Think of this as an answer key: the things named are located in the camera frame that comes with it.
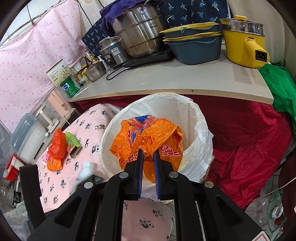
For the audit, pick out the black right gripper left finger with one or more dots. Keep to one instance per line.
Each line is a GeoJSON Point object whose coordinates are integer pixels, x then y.
{"type": "Point", "coordinates": [94, 211]}

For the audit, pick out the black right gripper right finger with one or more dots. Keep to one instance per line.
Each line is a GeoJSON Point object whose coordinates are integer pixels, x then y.
{"type": "Point", "coordinates": [202, 211]}

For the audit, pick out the orange printed plastic bag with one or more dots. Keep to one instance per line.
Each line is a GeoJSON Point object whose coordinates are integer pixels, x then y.
{"type": "Point", "coordinates": [149, 134]}

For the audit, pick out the pink white paper cup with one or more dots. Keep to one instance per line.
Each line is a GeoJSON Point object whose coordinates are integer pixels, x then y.
{"type": "Point", "coordinates": [88, 169]}

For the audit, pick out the green wasabi carton box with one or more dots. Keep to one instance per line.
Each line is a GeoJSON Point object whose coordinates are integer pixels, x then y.
{"type": "Point", "coordinates": [73, 145]}

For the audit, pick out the white lined trash bin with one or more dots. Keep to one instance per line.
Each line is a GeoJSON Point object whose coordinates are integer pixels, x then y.
{"type": "Point", "coordinates": [180, 110]}

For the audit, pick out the red plastic basin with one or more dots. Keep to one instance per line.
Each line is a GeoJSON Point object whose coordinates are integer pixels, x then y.
{"type": "Point", "coordinates": [12, 169]}

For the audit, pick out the red plastic bag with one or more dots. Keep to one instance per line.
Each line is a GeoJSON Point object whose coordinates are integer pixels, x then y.
{"type": "Point", "coordinates": [57, 149]}

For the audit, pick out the white dish rack grey lid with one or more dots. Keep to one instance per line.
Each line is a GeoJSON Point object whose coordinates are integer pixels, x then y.
{"type": "Point", "coordinates": [28, 138]}

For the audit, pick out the clear plastic bottle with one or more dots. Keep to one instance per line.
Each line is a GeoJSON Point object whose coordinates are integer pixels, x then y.
{"type": "Point", "coordinates": [267, 212]}

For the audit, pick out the pink panda tablecloth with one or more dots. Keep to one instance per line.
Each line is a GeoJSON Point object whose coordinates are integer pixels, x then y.
{"type": "Point", "coordinates": [142, 220]}

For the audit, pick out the pink electric kettle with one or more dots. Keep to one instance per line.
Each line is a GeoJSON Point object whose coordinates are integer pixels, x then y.
{"type": "Point", "coordinates": [59, 103]}

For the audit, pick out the red velvet cabinet curtain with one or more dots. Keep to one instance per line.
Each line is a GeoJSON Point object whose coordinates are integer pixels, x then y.
{"type": "Point", "coordinates": [237, 144]}

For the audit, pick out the green tin can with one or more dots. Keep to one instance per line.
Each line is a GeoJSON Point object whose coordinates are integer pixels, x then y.
{"type": "Point", "coordinates": [69, 87]}

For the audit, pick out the yellow lid sauce jar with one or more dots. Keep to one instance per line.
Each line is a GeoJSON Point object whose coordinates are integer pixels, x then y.
{"type": "Point", "coordinates": [82, 78]}

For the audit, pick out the white cardboard box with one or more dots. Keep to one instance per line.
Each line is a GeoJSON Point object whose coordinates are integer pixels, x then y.
{"type": "Point", "coordinates": [58, 73]}

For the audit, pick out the pink dotted curtain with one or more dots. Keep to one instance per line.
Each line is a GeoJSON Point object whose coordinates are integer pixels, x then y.
{"type": "Point", "coordinates": [26, 59]}

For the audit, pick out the small steel pot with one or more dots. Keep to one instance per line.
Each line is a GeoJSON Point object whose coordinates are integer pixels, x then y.
{"type": "Point", "coordinates": [95, 71]}

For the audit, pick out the green plastic bag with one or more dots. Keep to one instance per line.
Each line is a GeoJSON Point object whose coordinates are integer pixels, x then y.
{"type": "Point", "coordinates": [282, 87]}

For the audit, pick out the silver rice cooker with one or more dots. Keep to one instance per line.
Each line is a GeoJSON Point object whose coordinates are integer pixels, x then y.
{"type": "Point", "coordinates": [113, 51]}

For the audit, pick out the black induction cooker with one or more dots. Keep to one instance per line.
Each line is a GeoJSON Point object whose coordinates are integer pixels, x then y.
{"type": "Point", "coordinates": [156, 57]}

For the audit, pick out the blue yellow stacked basins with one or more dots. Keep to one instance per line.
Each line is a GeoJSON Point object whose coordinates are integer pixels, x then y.
{"type": "Point", "coordinates": [195, 43]}

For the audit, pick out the yellow electric pot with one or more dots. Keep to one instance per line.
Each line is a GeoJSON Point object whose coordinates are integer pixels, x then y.
{"type": "Point", "coordinates": [244, 41]}

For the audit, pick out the purple cloth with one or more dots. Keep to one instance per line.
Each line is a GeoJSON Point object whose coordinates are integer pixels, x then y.
{"type": "Point", "coordinates": [112, 11]}

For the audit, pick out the large steel stockpot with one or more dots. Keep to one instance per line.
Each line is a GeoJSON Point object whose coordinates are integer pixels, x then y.
{"type": "Point", "coordinates": [139, 28]}

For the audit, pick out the blue patterned backsplash cloth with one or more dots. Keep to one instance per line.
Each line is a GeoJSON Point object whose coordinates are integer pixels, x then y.
{"type": "Point", "coordinates": [179, 13]}

